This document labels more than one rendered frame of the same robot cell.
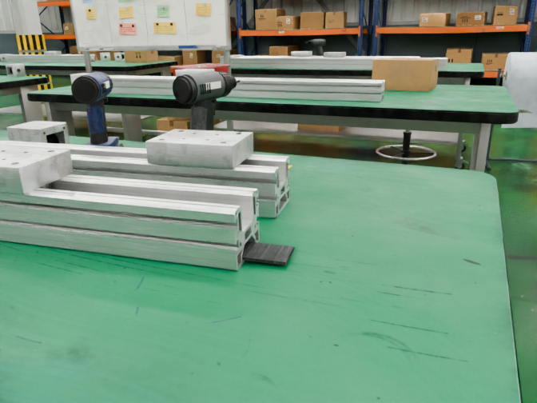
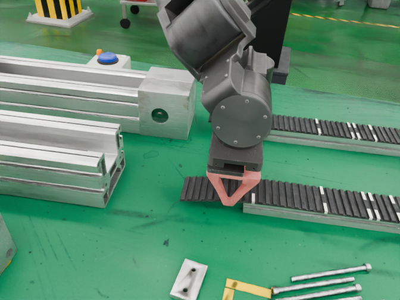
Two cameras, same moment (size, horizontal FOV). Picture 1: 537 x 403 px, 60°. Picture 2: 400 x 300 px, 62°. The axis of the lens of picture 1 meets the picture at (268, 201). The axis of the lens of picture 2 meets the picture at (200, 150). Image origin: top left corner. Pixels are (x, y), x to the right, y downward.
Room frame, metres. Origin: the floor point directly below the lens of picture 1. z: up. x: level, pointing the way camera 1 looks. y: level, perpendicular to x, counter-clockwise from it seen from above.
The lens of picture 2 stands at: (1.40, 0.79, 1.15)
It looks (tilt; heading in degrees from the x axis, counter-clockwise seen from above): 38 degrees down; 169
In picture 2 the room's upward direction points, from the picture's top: 4 degrees clockwise
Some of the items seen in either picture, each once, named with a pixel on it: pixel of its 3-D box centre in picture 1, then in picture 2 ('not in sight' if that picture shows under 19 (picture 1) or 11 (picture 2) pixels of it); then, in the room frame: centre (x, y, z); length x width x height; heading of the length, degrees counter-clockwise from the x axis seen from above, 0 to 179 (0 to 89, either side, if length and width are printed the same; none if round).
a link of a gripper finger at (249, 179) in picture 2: not in sight; (232, 174); (1.08, 0.91, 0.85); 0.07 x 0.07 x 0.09; 73
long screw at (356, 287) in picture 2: not in sight; (318, 294); (1.22, 0.98, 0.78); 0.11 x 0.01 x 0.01; 92
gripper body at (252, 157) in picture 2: not in sight; (239, 124); (1.06, 0.91, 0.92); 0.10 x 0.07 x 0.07; 163
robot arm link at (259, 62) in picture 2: not in sight; (245, 82); (1.07, 0.91, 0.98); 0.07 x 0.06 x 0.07; 162
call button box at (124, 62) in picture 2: not in sight; (108, 74); (0.68, 0.72, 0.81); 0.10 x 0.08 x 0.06; 163
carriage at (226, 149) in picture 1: (202, 154); not in sight; (0.82, 0.12, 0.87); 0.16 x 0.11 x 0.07; 73
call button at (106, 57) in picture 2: not in sight; (108, 59); (0.67, 0.72, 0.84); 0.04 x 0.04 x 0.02
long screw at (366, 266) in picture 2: not in sight; (331, 272); (1.20, 1.01, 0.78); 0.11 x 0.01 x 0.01; 92
